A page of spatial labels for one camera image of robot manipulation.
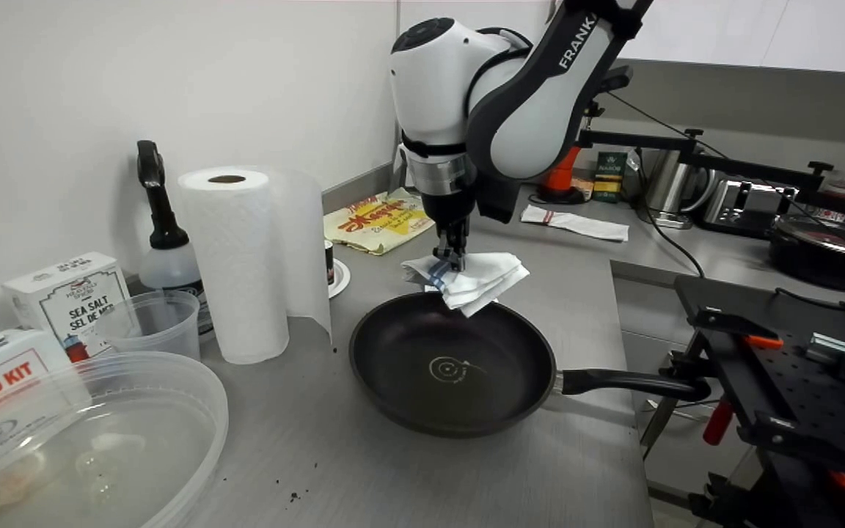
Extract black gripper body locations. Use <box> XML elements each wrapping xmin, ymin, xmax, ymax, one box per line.
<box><xmin>422</xmin><ymin>192</ymin><xmax>472</xmax><ymax>264</ymax></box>

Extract white cloth with blue stripes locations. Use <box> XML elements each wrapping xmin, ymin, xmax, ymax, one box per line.
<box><xmin>406</xmin><ymin>253</ymin><xmax>529</xmax><ymax>317</ymax></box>

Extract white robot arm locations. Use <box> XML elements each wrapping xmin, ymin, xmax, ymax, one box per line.
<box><xmin>389</xmin><ymin>0</ymin><xmax>651</xmax><ymax>270</ymax></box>

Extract black frying pan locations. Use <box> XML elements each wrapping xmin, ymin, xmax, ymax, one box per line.
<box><xmin>350</xmin><ymin>292</ymin><xmax>710</xmax><ymax>437</ymax></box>

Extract yellow printed bag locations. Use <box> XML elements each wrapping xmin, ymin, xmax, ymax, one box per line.
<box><xmin>323</xmin><ymin>189</ymin><xmax>433</xmax><ymax>254</ymax></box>

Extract white round plate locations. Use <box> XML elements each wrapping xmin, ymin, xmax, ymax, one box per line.
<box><xmin>330</xmin><ymin>258</ymin><xmax>353</xmax><ymax>299</ymax></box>

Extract white paper sheet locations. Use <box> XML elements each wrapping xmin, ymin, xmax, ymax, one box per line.
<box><xmin>524</xmin><ymin>206</ymin><xmax>629</xmax><ymax>242</ymax></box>

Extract white paper towel roll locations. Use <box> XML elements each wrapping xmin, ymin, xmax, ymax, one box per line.
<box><xmin>179</xmin><ymin>166</ymin><xmax>331</xmax><ymax>364</ymax></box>

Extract silver toaster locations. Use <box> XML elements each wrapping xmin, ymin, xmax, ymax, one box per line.
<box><xmin>647</xmin><ymin>154</ymin><xmax>801</xmax><ymax>238</ymax></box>

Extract clear plastic cup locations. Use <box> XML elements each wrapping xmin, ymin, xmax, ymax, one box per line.
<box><xmin>123</xmin><ymin>289</ymin><xmax>199</xmax><ymax>358</ymax></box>

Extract black round appliance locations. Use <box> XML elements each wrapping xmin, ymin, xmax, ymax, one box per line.
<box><xmin>770</xmin><ymin>213</ymin><xmax>845</xmax><ymax>289</ymax></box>

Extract white salt box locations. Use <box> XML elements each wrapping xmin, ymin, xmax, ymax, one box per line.
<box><xmin>3</xmin><ymin>253</ymin><xmax>129</xmax><ymax>364</ymax></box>

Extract clear plastic bowl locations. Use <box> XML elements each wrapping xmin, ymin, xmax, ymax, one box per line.
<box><xmin>0</xmin><ymin>351</ymin><xmax>229</xmax><ymax>528</ymax></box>

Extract first aid kit box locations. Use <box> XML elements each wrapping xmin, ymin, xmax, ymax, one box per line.
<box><xmin>0</xmin><ymin>327</ymin><xmax>92</xmax><ymax>449</ymax></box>

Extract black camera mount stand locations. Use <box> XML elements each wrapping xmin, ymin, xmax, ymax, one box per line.
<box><xmin>651</xmin><ymin>277</ymin><xmax>845</xmax><ymax>528</ymax></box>

